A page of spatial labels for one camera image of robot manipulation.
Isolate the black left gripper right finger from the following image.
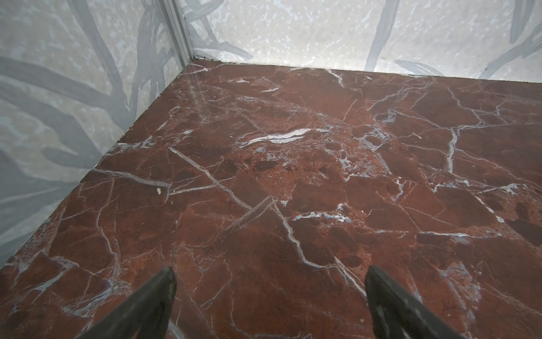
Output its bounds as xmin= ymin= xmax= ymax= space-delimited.
xmin=365 ymin=266 xmax=463 ymax=339

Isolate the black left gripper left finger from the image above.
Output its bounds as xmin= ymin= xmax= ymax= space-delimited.
xmin=79 ymin=267 xmax=176 ymax=338

